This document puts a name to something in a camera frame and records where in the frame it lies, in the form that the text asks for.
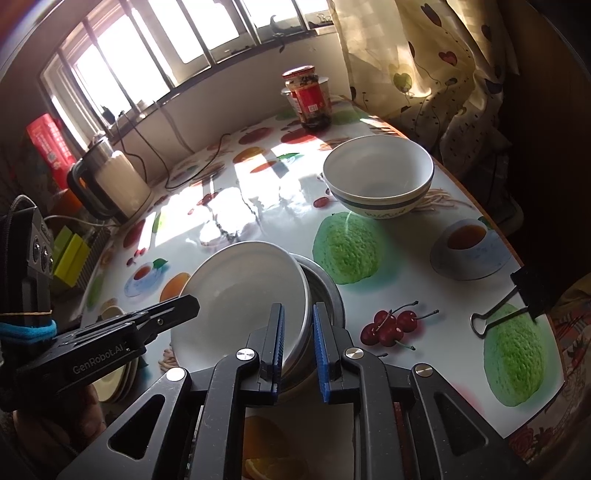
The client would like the stainless steel bowl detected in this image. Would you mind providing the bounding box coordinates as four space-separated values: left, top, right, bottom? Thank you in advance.
279 253 346 403

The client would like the black hook on windowsill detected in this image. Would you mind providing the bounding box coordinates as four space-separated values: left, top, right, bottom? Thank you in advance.
270 15 300 53

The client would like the fruit printed tablecloth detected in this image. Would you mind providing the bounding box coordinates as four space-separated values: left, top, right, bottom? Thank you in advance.
83 101 564 456

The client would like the person's left hand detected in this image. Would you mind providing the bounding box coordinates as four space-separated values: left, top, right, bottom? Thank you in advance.
12 384 106 471

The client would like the black camera box left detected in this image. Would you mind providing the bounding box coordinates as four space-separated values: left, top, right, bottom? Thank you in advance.
1 195 56 344

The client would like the upper green box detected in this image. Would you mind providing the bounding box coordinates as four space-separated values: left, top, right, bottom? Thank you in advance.
52 226 74 270

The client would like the red paper package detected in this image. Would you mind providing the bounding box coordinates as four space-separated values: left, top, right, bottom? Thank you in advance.
26 113 76 190

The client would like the black binder clip right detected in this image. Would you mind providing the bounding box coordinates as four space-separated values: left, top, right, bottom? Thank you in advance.
470 266 561 339

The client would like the white electric kettle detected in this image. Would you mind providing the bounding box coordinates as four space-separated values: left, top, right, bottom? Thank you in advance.
66 135 153 225

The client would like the orange box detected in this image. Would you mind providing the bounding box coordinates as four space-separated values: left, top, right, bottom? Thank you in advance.
50 189 83 217

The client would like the window with bars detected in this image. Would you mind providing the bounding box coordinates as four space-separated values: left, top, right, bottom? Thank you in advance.
40 0 332 147

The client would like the red chili sauce jar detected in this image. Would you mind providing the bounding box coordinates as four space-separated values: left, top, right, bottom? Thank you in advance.
283 65 332 131

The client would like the white blue-striped bowl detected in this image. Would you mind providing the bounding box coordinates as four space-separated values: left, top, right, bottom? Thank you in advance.
322 135 435 219
171 241 311 381

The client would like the white cable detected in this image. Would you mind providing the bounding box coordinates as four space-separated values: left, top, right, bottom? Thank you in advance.
43 212 122 232

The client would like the black power cable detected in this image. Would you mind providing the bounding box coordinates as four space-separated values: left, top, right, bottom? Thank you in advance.
103 105 233 191

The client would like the zigzag patterned tray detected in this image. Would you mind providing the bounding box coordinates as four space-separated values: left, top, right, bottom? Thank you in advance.
74 227 111 292

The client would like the heart patterned curtain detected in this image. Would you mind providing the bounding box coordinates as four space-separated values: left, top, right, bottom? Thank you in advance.
329 1 514 178

